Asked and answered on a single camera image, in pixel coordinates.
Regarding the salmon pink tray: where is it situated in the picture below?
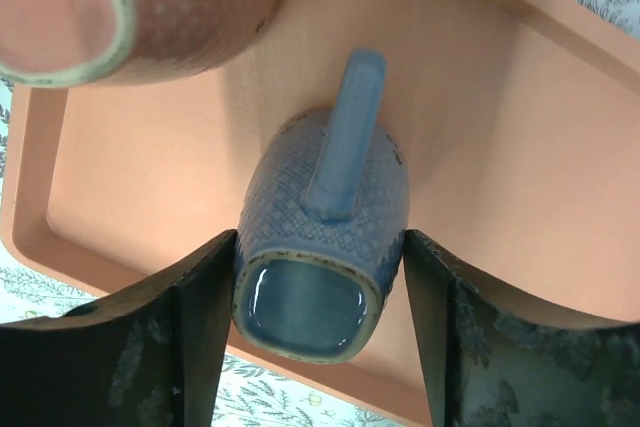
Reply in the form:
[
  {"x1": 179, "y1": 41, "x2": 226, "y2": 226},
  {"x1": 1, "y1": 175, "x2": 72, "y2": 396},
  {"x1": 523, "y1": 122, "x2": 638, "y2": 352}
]
[{"x1": 0, "y1": 0, "x2": 640, "y2": 427}]

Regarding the floral table mat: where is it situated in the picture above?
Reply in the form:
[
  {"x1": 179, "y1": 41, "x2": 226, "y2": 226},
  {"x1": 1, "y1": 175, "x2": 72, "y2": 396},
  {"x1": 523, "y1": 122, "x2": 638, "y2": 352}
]
[{"x1": 0, "y1": 0, "x2": 640, "y2": 427}]

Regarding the salmon textured mug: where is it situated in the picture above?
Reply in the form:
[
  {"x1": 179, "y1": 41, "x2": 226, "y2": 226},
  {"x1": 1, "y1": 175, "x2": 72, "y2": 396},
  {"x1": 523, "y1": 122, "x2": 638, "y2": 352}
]
[{"x1": 1, "y1": 0, "x2": 281, "y2": 88}]

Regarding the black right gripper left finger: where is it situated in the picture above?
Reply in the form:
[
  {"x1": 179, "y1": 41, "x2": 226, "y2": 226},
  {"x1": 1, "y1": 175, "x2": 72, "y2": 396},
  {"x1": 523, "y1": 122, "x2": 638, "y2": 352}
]
[{"x1": 1, "y1": 230, "x2": 236, "y2": 426}]

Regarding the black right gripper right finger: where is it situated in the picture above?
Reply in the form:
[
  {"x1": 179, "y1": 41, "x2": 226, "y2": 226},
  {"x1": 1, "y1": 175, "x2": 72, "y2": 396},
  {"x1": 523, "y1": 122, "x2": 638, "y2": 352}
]
[{"x1": 403, "y1": 230, "x2": 639, "y2": 426}]

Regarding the grey-blue square mug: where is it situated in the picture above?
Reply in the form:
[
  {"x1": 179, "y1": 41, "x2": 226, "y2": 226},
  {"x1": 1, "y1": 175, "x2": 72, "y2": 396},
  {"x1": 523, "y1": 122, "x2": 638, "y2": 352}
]
[{"x1": 232, "y1": 49, "x2": 409, "y2": 364}]

